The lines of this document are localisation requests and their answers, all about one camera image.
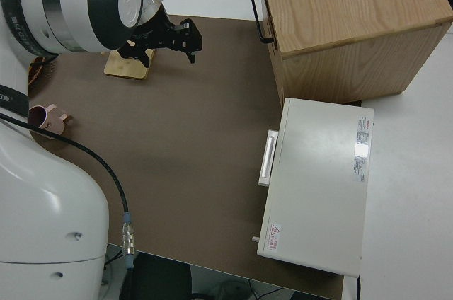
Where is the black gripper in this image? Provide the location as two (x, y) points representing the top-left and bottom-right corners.
(118, 8), (203, 68)

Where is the pink mug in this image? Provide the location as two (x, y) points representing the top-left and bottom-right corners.
(28, 103), (74, 141)

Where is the wooden mug stand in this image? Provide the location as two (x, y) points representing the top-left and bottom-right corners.
(103, 47), (156, 81)

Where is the brown table mat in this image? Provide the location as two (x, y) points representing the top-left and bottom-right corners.
(26, 14), (347, 296)

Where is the brown wicker basket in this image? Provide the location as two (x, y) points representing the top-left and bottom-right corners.
(28, 56), (57, 86)

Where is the wooden cabinet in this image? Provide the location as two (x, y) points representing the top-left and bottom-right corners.
(257, 0), (453, 108)

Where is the white toaster oven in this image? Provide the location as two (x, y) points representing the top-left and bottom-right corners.
(251, 97), (375, 277)

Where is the black cabinet handle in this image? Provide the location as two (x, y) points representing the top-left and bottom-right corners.
(249, 0), (276, 45)

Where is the white toaster door handle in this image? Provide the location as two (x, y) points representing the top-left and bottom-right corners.
(258, 129), (280, 188)

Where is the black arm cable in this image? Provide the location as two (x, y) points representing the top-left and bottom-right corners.
(0, 111), (137, 272)

